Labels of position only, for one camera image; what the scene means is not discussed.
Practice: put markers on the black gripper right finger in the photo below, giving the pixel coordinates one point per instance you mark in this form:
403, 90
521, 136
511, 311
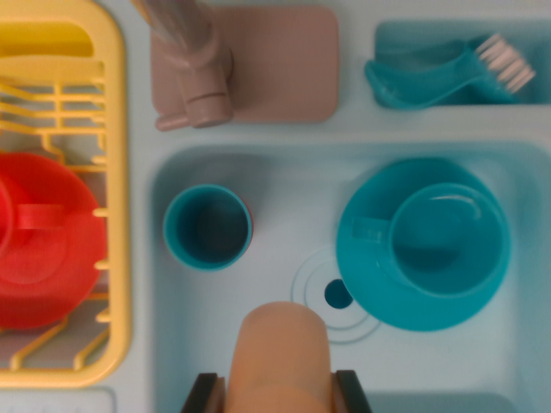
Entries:
351, 396

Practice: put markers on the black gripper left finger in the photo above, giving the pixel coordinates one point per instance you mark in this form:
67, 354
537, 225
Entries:
204, 396

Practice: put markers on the beige detergent bottle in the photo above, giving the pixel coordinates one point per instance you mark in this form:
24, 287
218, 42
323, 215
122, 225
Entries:
280, 353

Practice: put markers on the light blue toy sink unit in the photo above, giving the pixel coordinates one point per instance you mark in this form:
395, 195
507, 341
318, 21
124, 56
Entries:
280, 172

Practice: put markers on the teal plate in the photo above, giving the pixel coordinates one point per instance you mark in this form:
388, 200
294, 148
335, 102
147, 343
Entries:
387, 301

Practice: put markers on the teal tumbler cup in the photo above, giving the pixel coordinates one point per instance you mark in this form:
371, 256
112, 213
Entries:
206, 228

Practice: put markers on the red tumbler cup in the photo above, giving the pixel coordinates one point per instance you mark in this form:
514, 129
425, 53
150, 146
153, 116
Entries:
253, 223

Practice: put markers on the red plate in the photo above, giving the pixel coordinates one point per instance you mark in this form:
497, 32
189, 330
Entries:
56, 292

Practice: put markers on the yellow dish rack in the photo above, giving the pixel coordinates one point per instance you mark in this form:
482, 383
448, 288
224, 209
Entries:
120, 215

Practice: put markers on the teal dish brush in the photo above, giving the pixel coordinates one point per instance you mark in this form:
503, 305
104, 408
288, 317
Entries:
413, 86

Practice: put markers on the grey toy faucet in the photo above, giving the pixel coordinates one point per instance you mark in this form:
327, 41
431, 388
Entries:
292, 64

